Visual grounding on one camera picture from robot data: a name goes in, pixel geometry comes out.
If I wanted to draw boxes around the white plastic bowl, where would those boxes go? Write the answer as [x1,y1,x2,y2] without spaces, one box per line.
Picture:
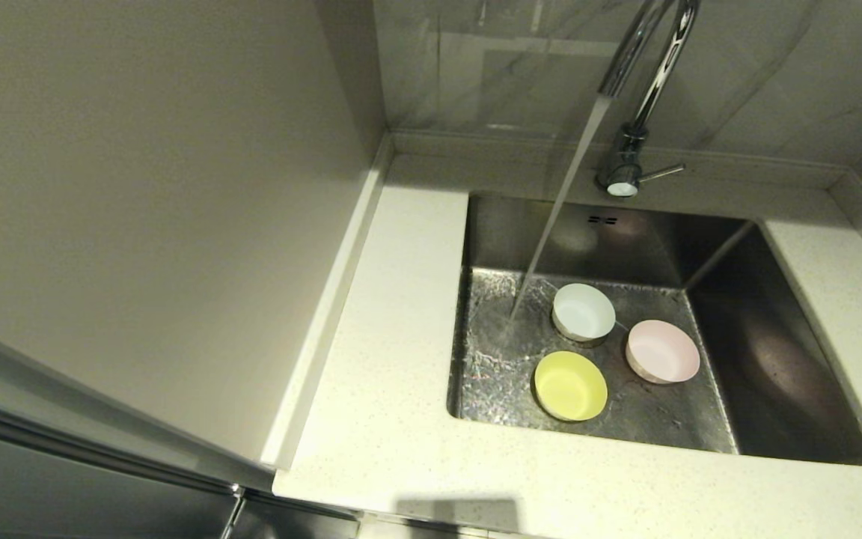
[551,282,617,344]

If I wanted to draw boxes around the yellow plastic bowl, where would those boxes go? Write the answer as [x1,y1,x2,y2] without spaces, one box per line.
[534,350,608,422]

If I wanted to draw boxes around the chrome gooseneck kitchen faucet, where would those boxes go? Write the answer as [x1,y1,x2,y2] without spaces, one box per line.
[596,0,703,198]

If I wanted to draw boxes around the pink plastic bowl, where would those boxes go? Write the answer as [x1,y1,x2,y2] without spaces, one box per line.
[625,320,701,385]

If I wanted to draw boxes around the stainless steel sink basin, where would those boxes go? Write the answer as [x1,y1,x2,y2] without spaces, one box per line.
[446,191,862,466]

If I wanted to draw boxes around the running water stream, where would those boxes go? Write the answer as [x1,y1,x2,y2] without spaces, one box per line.
[506,94,615,338]

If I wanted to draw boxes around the beige cabinet side panel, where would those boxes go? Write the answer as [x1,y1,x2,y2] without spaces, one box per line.
[0,0,391,491]

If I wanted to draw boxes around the grey metal appliance door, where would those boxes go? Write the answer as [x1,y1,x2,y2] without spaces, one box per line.
[0,389,361,539]

